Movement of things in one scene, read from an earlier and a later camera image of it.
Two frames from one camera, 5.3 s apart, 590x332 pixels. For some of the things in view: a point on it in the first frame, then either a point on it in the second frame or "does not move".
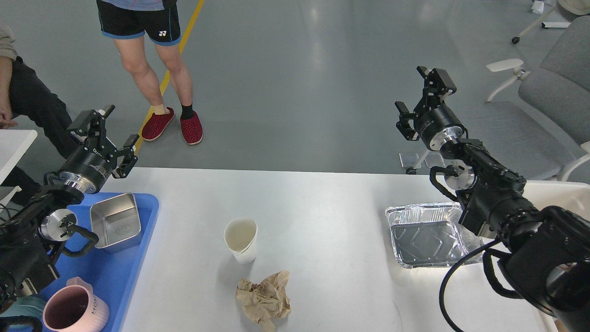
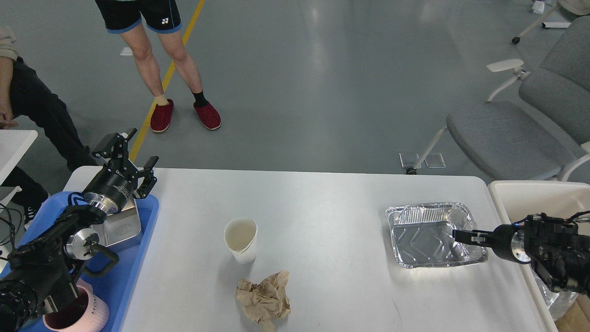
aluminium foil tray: [430, 235] does not move
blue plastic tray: [111, 271] does not move
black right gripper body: [437, 126] -> [509, 241]
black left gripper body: [85, 169] -> [112, 191]
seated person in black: [25, 93] does not move
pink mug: [74, 308] does not move
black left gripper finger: [91, 124] -> [114, 147]
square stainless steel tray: [115, 220] does not move
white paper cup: [241, 236] does not move
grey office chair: [538, 119] does not move
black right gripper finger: [404, 125] -> [472, 236]
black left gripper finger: [129, 160] -> [150, 180]
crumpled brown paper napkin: [266, 302] does not move
